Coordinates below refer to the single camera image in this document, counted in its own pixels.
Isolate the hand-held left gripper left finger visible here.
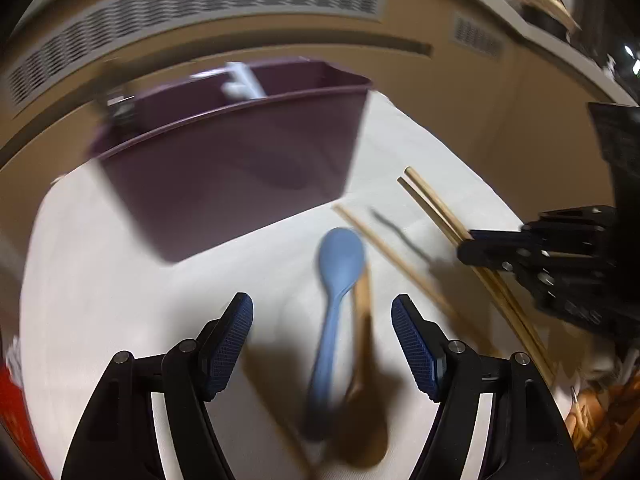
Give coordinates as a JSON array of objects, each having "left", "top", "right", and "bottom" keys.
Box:
[{"left": 61, "top": 291, "right": 254, "bottom": 480}]

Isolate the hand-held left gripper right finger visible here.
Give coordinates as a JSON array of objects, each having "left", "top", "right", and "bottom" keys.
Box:
[{"left": 391, "top": 294, "right": 583, "bottom": 480}]

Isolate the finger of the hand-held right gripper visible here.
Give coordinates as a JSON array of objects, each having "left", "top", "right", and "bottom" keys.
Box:
[{"left": 457, "top": 229, "right": 541, "bottom": 271}]

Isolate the wooden chopstick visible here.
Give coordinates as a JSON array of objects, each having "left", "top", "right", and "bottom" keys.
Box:
[
  {"left": 397, "top": 175, "right": 553, "bottom": 386},
  {"left": 404, "top": 166, "right": 558, "bottom": 378},
  {"left": 332, "top": 203, "right": 458, "bottom": 318}
]

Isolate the wooden spoon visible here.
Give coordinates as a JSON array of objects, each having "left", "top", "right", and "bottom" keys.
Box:
[{"left": 330, "top": 267, "right": 391, "bottom": 468}]

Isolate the blue plastic spoon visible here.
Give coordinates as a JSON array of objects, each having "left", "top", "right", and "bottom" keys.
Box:
[{"left": 302, "top": 227, "right": 367, "bottom": 443}]

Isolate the purple plastic utensil holder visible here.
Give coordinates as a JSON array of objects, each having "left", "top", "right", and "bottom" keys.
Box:
[{"left": 85, "top": 59, "right": 373, "bottom": 265}]

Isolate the white plastic spoon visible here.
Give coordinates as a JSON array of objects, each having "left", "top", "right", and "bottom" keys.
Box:
[{"left": 220, "top": 61, "right": 268, "bottom": 101}]

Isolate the white table cloth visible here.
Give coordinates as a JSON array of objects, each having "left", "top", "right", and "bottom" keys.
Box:
[{"left": 20, "top": 92, "right": 576, "bottom": 480}]

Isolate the small grey vent grille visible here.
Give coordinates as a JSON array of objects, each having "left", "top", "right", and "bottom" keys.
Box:
[{"left": 452, "top": 14, "right": 505, "bottom": 58}]

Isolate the grey kitchen countertop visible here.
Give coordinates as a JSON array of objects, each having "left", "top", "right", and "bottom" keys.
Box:
[{"left": 10, "top": 0, "right": 640, "bottom": 106}]

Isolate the black pot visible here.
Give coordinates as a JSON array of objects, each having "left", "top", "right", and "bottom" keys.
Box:
[{"left": 520, "top": 2, "right": 571, "bottom": 43}]

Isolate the large grey vent grille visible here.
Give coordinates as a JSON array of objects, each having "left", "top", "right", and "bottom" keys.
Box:
[{"left": 5, "top": 0, "right": 390, "bottom": 111}]

